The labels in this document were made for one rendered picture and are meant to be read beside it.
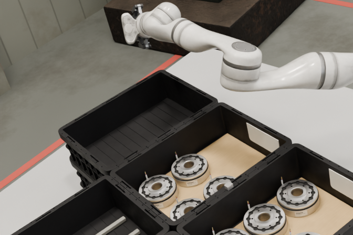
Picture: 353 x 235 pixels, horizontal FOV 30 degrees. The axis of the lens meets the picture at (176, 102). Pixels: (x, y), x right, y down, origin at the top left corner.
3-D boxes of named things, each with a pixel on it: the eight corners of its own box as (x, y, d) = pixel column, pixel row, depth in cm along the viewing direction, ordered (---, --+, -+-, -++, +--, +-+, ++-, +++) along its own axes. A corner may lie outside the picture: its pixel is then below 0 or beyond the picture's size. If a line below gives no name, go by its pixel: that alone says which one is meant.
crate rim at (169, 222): (221, 107, 192) (220, 100, 190) (296, 148, 170) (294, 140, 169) (109, 179, 176) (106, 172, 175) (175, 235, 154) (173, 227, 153)
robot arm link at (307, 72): (224, 97, 154) (325, 97, 159) (229, 60, 149) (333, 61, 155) (214, 79, 162) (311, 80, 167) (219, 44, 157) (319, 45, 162)
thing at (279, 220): (265, 199, 164) (265, 197, 164) (294, 218, 157) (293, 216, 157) (235, 221, 160) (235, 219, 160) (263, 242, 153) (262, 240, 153)
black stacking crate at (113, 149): (169, 98, 219) (162, 70, 213) (227, 132, 197) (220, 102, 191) (68, 160, 203) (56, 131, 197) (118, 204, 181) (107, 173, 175)
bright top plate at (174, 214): (194, 193, 172) (194, 192, 171) (217, 212, 164) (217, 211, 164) (163, 214, 168) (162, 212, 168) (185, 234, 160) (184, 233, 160)
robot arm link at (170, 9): (155, 2, 188) (134, 23, 187) (170, -4, 174) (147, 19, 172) (172, 19, 190) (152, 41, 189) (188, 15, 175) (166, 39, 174)
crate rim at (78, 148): (163, 74, 214) (161, 68, 212) (221, 106, 192) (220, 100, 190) (58, 136, 198) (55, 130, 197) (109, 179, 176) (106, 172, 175)
